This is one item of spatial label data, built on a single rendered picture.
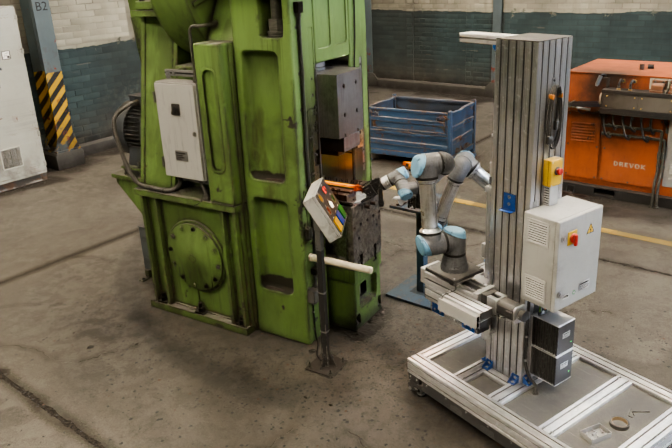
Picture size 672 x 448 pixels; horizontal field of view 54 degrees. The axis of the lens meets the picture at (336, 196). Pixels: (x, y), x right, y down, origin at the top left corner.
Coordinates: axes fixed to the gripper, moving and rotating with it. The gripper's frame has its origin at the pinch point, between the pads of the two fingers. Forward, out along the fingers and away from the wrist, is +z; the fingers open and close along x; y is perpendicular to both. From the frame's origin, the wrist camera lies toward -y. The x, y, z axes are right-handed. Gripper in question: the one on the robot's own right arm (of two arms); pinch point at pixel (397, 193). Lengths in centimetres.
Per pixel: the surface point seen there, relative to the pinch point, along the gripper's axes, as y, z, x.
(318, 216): -8, 13, -73
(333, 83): -71, 33, -17
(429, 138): 63, 134, 350
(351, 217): 14.9, 25.5, -15.8
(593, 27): -24, 37, 754
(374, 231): 35.3, 24.8, 12.7
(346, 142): -32.8, 30.7, -9.3
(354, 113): -49, 31, 2
